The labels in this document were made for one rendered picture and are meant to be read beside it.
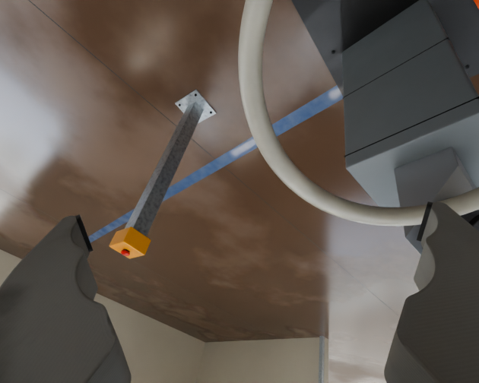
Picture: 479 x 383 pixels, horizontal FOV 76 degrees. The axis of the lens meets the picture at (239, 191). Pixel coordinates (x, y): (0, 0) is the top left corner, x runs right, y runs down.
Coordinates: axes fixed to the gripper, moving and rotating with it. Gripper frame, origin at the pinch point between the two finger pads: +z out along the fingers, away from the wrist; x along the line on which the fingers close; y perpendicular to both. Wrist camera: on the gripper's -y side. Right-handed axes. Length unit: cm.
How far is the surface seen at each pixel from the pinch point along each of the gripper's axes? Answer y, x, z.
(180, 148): 58, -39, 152
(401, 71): 15, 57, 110
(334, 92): 35, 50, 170
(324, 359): 474, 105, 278
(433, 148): 31, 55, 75
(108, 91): 34, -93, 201
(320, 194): 17.5, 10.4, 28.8
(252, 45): -3.3, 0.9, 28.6
